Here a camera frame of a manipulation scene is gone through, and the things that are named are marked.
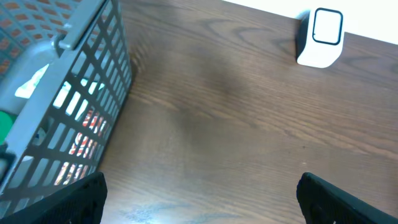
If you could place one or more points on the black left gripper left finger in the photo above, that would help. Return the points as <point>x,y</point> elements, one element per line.
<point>81,202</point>

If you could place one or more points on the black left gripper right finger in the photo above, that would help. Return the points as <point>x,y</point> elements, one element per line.
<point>322,202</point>

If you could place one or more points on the red orange snack bar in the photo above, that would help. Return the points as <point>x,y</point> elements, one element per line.
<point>82,146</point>

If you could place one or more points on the green lid supplement bottle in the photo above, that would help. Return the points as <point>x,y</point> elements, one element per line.
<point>6,122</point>

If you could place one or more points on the white barcode scanner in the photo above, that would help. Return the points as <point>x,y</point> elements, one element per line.
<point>320,36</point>

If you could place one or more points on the grey plastic shopping basket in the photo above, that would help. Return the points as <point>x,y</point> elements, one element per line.
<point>58,60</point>

